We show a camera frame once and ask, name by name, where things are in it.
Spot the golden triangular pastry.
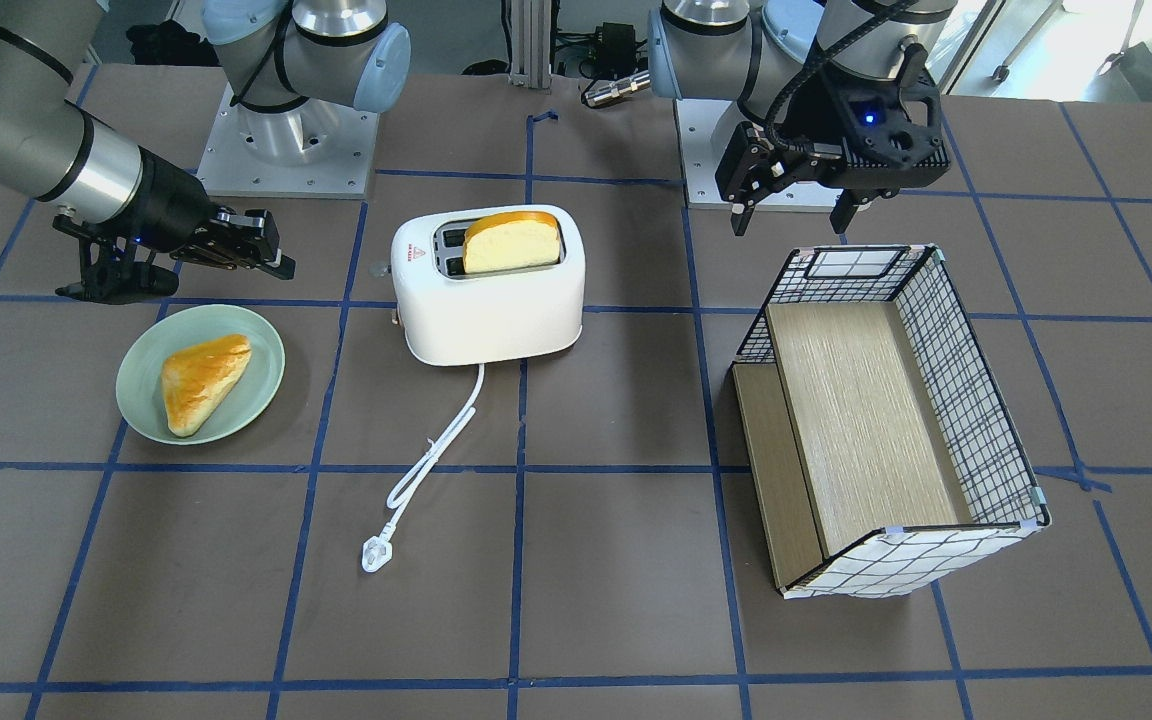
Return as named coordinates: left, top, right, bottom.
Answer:
left=160, top=334, right=252, bottom=438

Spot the light green plate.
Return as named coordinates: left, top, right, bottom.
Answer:
left=116, top=305, right=285, bottom=445

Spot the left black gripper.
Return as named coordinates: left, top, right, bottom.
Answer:
left=717, top=70, right=952, bottom=237

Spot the white toaster power cord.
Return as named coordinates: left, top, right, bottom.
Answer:
left=361, top=362, right=486, bottom=574

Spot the yellow toast slice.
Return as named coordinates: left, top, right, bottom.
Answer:
left=462, top=211, right=561, bottom=275

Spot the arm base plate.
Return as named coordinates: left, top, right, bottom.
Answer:
left=674, top=98, right=847, bottom=213
left=197, top=88, right=381, bottom=200

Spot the white two-slot toaster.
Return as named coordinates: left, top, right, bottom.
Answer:
left=391, top=205, right=586, bottom=366

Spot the grid-pattern fabric storage basket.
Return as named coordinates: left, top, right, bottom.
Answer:
left=732, top=245, right=1052, bottom=600

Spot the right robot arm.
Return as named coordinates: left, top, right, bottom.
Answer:
left=0, top=1, right=412, bottom=302

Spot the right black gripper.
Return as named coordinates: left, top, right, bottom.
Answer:
left=131, top=160, right=296, bottom=281

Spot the aluminium frame post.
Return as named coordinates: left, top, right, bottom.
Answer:
left=506, top=0, right=556, bottom=92

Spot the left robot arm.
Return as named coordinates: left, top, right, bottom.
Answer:
left=647, top=1, right=955, bottom=236

